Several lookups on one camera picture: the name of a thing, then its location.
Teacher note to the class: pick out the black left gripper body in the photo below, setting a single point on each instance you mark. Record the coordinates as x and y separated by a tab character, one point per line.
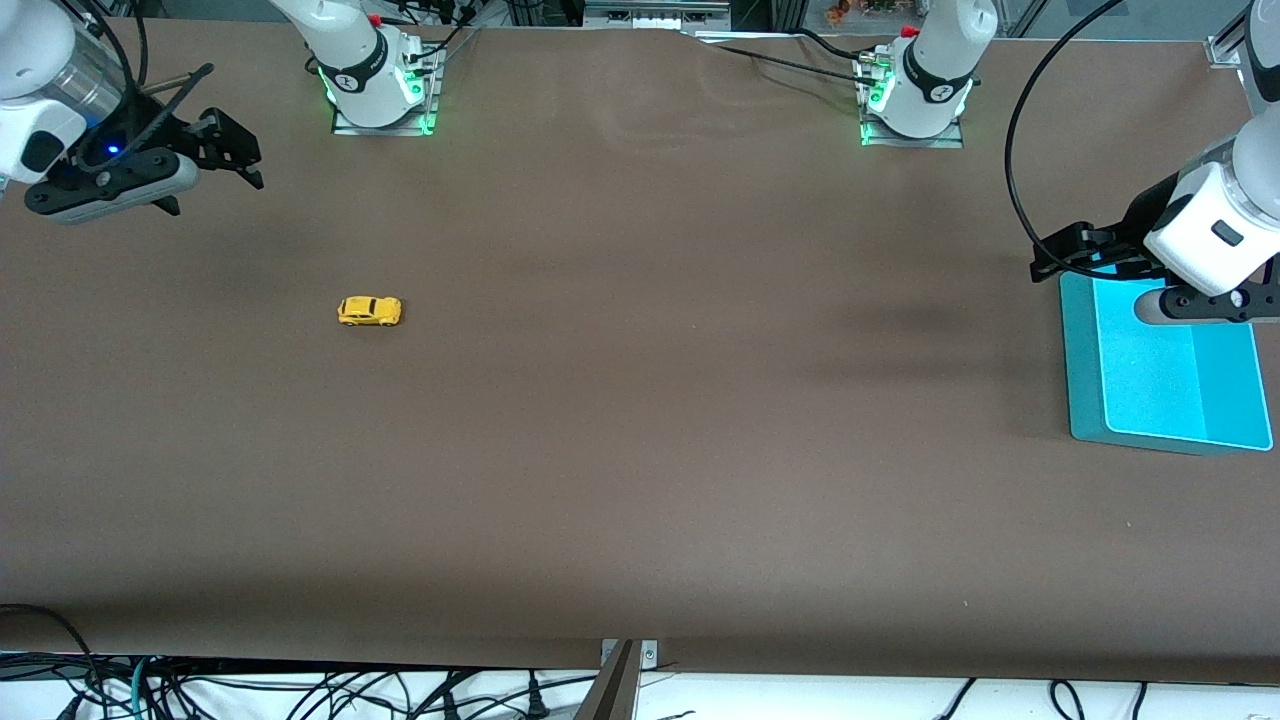
1128	238

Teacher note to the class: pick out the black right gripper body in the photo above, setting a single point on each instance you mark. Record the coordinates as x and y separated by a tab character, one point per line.
172	133

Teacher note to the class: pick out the yellow beetle toy car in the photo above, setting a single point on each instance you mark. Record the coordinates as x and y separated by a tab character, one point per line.
368	312

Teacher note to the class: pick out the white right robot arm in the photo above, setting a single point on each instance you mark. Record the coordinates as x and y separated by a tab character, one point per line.
360	60

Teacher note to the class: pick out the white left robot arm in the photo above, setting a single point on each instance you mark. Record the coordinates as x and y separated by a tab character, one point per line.
930	60

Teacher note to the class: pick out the turquoise plastic bin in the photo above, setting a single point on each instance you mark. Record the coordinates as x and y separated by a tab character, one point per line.
1150	390

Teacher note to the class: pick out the orange background objects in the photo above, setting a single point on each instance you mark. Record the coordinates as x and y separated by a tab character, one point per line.
860	10

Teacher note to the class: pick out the white flat strip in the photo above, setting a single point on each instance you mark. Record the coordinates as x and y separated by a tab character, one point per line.
745	38

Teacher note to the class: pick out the dark wooden beam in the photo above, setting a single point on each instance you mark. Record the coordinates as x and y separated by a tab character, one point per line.
608	695

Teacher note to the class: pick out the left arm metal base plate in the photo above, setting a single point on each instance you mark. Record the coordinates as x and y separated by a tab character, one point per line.
950	141

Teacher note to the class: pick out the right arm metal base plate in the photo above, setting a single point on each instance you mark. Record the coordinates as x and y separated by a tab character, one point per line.
400	129

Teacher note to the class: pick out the metal table corner bracket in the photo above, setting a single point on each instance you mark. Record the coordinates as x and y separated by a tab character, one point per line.
1222	52

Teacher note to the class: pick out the grey metal frame equipment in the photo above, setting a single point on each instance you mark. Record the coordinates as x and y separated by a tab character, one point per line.
650	15

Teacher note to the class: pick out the metal table edge bracket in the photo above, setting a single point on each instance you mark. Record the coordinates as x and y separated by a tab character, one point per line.
648	654

